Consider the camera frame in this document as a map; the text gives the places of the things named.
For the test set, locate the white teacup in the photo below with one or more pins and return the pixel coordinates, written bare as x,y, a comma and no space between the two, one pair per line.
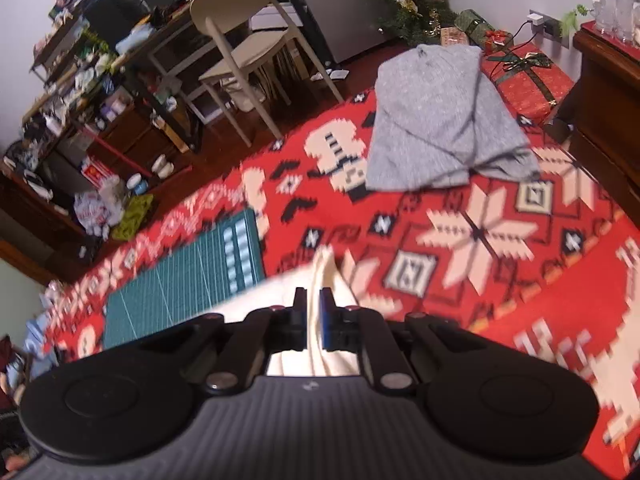
162,166

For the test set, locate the clear glass ornaments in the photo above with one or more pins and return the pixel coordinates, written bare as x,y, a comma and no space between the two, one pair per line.
615,15

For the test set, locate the beige chair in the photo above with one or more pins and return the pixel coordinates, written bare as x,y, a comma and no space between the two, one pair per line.
230,0

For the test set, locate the black metal shelf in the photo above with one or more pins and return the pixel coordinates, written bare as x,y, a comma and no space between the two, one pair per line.
65,60

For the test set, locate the wooden drawer cabinet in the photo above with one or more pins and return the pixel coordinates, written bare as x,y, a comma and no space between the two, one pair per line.
135,135

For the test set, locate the grey sweater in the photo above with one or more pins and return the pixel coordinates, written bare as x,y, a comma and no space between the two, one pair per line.
435,120

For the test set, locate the red cardboard box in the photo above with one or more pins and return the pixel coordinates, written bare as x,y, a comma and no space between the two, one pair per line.
97,170

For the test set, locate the green cutting mat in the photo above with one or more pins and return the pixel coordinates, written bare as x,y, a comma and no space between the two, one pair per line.
175,290

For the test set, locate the red broom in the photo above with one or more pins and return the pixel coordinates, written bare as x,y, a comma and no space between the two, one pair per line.
115,152

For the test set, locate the small christmas tree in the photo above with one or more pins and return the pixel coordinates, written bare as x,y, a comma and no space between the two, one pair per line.
415,10

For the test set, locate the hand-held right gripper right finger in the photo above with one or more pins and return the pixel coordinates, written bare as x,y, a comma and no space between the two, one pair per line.
326,317

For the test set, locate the red wrapped gift box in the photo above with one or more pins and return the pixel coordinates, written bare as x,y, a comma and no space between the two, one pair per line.
520,90

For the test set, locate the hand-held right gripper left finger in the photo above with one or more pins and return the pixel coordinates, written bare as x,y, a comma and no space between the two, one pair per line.
300,317

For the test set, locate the blue white ceramic cup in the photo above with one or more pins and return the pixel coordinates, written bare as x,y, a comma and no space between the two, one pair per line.
137,185

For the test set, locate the red patterned blanket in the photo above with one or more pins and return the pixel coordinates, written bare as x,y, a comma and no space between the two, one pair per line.
450,270

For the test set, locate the white knit sweater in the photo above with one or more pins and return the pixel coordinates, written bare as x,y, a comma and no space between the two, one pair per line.
272,295

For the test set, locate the white plastic bag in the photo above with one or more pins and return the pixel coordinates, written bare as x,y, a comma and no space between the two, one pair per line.
97,207

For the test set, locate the silver refrigerator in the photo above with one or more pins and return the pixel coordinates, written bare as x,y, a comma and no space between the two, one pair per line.
340,10

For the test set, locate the maroon cloth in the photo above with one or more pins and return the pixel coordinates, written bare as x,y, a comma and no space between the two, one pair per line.
10,370

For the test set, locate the lime green trivet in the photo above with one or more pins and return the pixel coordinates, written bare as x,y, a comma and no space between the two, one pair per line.
132,217

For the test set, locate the black desk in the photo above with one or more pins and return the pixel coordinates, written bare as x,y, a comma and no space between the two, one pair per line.
165,25

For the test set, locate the blue denim jeans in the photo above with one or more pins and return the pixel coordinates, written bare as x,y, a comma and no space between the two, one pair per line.
37,345

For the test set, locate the green wrapped gift box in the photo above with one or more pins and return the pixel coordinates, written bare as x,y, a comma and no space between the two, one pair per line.
472,25

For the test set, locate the kraft wrapped gift box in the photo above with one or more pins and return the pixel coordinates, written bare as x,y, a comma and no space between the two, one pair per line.
454,36

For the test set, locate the dark wooden nightstand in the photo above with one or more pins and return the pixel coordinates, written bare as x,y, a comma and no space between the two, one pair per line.
605,90

